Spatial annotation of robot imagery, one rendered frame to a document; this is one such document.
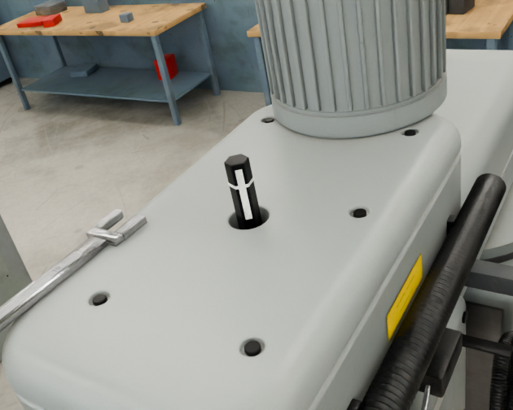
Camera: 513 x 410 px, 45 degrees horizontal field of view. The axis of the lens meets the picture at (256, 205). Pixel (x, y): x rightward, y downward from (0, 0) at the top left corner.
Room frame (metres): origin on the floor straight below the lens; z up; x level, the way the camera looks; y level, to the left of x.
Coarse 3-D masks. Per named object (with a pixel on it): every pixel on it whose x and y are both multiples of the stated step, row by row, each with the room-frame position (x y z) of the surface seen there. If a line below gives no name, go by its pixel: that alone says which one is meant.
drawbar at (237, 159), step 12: (240, 156) 0.47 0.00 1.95; (228, 168) 0.46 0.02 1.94; (240, 168) 0.45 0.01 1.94; (228, 180) 0.46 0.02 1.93; (252, 192) 0.46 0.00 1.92; (240, 204) 0.45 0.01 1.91; (252, 204) 0.45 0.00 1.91; (240, 216) 0.45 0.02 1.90; (252, 216) 0.45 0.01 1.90; (240, 228) 0.46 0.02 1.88; (252, 228) 0.45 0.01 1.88
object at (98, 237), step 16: (96, 224) 0.49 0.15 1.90; (112, 224) 0.49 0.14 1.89; (128, 224) 0.48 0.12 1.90; (144, 224) 0.49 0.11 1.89; (96, 240) 0.46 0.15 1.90; (112, 240) 0.46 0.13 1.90; (80, 256) 0.44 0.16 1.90; (48, 272) 0.43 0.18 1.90; (64, 272) 0.43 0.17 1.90; (32, 288) 0.41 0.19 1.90; (48, 288) 0.41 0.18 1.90; (16, 304) 0.39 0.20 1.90; (32, 304) 0.40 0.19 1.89; (0, 320) 0.38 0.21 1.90
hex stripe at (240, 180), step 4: (236, 172) 0.45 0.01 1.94; (240, 172) 0.45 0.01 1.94; (236, 176) 0.45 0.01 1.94; (240, 176) 0.45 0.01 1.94; (240, 180) 0.45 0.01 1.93; (240, 184) 0.45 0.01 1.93; (244, 184) 0.45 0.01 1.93; (240, 188) 0.45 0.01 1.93; (244, 188) 0.45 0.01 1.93; (240, 192) 0.45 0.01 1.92; (244, 192) 0.45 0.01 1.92; (240, 196) 0.45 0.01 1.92; (244, 196) 0.45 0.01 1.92; (244, 200) 0.45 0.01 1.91; (244, 204) 0.45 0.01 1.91; (248, 204) 0.45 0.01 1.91; (244, 208) 0.45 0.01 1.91; (248, 208) 0.45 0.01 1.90; (244, 212) 0.45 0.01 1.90; (248, 212) 0.45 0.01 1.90; (248, 216) 0.45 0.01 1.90
